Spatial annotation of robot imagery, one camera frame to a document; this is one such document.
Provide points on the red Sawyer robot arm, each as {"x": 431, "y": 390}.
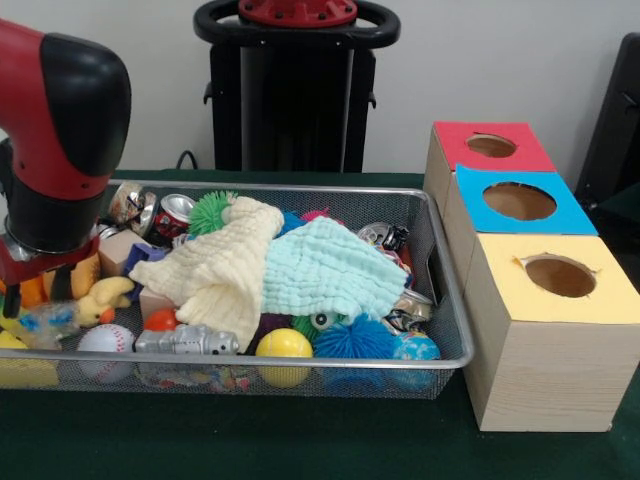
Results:
{"x": 60, "y": 120}

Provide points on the clear mesh bin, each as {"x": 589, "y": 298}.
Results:
{"x": 440, "y": 260}

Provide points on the blue globe ball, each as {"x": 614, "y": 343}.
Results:
{"x": 415, "y": 350}

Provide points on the yellow duck toy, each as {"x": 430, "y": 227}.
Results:
{"x": 102, "y": 298}

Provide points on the tan wooden cube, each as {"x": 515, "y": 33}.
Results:
{"x": 122, "y": 252}

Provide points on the yellow ball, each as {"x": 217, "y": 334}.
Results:
{"x": 284, "y": 345}

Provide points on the purple block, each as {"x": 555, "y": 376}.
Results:
{"x": 140, "y": 262}

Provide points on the yellow block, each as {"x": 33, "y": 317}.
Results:
{"x": 20, "y": 372}

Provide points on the crushed silver can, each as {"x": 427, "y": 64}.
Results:
{"x": 130, "y": 205}
{"x": 410, "y": 308}

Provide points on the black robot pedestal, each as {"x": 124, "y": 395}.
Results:
{"x": 290, "y": 110}

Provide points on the pale yellow cloth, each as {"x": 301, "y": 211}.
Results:
{"x": 220, "y": 275}

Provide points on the green fuzzy toy with eyes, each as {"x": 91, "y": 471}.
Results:
{"x": 210, "y": 212}

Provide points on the black chair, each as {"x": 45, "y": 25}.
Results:
{"x": 615, "y": 130}

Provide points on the white baseball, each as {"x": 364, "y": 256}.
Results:
{"x": 105, "y": 342}

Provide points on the silver and black can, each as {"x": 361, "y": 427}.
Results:
{"x": 385, "y": 237}

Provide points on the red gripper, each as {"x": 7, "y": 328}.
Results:
{"x": 45, "y": 264}

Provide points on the blue fuzzy toy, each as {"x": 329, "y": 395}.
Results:
{"x": 292, "y": 222}

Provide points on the wooden box with three holes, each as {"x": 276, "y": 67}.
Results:
{"x": 550, "y": 370}

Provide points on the small clear plastic bottle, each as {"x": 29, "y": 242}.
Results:
{"x": 50, "y": 322}

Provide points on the small green spiky toy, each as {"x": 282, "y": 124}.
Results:
{"x": 318, "y": 325}

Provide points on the blue spiky ball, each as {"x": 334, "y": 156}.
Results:
{"x": 352, "y": 342}

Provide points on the small wooden block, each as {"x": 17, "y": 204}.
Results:
{"x": 155, "y": 302}

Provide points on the red soda can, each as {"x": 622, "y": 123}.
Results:
{"x": 175, "y": 215}

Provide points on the mint green cloth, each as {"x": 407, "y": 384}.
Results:
{"x": 335, "y": 270}

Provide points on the small red ball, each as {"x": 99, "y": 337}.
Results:
{"x": 160, "y": 320}

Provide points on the silver robot toy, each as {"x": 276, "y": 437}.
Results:
{"x": 188, "y": 340}

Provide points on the pink fuzzy toy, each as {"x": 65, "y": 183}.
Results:
{"x": 318, "y": 214}

